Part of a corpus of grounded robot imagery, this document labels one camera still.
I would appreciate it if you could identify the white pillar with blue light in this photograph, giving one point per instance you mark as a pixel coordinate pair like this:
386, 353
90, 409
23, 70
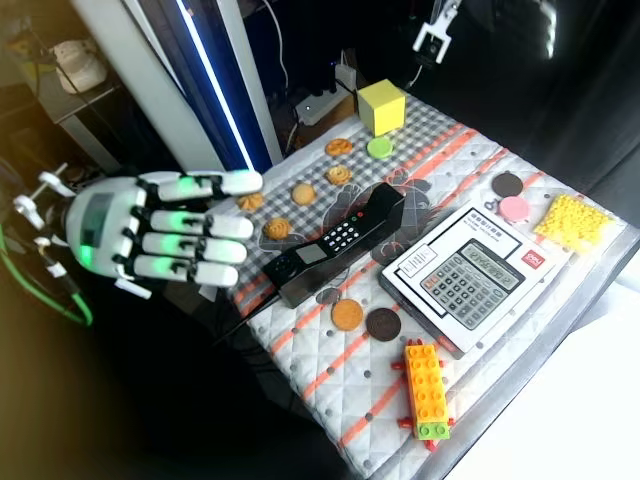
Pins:
135, 75

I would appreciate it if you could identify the large black toy phone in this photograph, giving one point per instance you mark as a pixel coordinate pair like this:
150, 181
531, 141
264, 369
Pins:
345, 235

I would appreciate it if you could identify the orange toy brick stack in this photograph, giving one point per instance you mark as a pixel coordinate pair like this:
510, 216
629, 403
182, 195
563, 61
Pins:
425, 385

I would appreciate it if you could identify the pretzel-shaped cookie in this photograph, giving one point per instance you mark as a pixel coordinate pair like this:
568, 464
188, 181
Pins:
339, 147

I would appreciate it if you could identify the white crumpled object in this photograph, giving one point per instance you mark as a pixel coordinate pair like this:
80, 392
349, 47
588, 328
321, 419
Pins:
80, 65

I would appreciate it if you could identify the pink sandwich cookie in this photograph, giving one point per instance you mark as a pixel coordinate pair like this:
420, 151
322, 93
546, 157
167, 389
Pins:
514, 209

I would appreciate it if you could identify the round tan biscuit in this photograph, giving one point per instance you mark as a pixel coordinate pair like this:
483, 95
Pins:
347, 315
303, 194

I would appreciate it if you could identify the white blue calculator box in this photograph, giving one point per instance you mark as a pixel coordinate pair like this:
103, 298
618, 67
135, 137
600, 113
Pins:
475, 280

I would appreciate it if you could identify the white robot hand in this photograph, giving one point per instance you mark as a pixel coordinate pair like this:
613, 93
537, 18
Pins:
105, 225

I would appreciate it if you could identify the brown sandwich cookie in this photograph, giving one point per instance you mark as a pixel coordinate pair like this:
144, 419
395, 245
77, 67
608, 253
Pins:
507, 184
383, 324

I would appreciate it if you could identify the small swirl butter cookie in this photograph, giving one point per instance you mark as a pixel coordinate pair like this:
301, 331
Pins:
250, 201

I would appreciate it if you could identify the white plug adapter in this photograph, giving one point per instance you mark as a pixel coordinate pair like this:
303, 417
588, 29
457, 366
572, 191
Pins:
345, 75

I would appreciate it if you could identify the green sandwich cookie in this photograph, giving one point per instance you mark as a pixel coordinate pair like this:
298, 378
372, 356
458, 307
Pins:
380, 148

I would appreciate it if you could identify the white power strip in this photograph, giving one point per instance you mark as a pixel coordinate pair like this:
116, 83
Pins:
315, 107

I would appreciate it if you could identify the white camera bracket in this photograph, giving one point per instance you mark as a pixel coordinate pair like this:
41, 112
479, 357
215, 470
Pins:
419, 42

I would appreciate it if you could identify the yellow foam cube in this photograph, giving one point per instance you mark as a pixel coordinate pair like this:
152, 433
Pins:
382, 107

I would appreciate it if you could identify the grey quilt with bear print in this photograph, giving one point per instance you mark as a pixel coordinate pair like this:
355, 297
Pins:
350, 360

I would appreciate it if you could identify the grey shelf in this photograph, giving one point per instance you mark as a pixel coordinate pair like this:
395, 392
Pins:
80, 125

